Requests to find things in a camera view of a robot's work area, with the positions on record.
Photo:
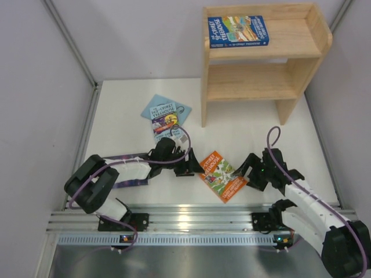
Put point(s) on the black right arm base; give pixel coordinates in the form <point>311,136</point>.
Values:
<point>263,223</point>

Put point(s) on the light blue 143-storey treehouse book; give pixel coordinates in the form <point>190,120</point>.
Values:
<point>165,122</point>

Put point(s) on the light blue thin booklet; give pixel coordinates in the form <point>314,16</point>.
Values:
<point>182,110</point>

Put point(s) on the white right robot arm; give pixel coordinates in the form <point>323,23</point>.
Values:
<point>342,244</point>

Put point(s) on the aluminium mounting rail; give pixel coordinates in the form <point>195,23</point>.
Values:
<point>180,225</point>

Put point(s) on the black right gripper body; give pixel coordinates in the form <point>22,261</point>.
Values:
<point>253,172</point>

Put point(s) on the blue 91-storey treehouse book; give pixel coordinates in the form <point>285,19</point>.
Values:
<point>237,31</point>

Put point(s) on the wooden two-tier shelf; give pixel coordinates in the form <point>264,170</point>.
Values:
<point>300,38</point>

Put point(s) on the purple galaxy cover book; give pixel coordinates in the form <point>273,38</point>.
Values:
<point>127,183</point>

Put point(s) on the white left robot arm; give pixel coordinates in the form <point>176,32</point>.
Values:
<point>90,186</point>

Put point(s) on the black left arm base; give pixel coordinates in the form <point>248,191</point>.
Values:
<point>139,221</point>

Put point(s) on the orange 78-storey treehouse book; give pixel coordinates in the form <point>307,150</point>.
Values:
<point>219,177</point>

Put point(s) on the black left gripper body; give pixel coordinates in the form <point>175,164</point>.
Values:
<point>186,165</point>

